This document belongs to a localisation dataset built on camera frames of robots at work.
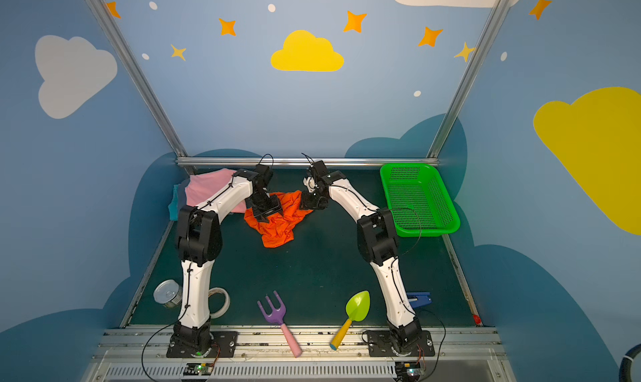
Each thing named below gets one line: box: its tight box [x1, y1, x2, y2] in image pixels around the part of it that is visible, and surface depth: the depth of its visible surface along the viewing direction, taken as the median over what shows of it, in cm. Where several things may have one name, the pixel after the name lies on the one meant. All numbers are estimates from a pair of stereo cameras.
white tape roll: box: [208, 286, 231, 320], surface depth 82 cm
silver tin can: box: [153, 279, 182, 308], surface depth 80 cm
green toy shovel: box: [329, 290, 371, 351], surface depth 83 cm
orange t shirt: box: [243, 190, 314, 249], surface depth 100 cm
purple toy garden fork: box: [257, 290, 303, 358], surface depth 82 cm
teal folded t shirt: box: [167, 183, 180, 222], surface depth 104 cm
